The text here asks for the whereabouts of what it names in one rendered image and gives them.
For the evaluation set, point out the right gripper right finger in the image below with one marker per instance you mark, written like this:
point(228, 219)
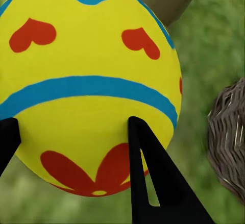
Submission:
point(178, 202)

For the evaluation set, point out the easter egg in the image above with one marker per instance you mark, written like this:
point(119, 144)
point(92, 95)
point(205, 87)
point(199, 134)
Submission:
point(72, 72)

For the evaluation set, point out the wicker basket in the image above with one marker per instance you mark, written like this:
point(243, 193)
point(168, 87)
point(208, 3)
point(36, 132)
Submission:
point(226, 138)

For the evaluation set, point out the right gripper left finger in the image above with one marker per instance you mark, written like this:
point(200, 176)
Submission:
point(9, 141)

